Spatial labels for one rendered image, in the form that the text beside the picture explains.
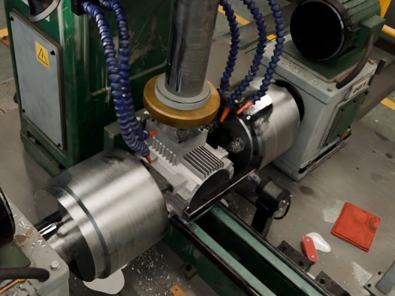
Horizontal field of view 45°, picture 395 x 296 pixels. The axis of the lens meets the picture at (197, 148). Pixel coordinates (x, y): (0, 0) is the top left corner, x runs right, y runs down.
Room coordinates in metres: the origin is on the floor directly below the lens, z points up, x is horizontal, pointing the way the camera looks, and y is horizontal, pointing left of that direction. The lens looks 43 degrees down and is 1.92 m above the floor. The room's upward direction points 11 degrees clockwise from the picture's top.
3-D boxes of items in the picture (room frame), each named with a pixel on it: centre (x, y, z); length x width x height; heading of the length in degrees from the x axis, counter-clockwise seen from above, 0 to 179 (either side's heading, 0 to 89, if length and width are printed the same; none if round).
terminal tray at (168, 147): (0.90, 0.06, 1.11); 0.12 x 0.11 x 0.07; 53
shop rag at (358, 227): (1.00, -0.53, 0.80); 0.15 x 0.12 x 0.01; 157
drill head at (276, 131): (1.10, -0.14, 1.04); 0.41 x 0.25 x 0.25; 143
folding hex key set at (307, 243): (0.86, -0.38, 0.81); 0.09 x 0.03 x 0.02; 13
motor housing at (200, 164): (0.88, 0.03, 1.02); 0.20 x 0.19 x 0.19; 53
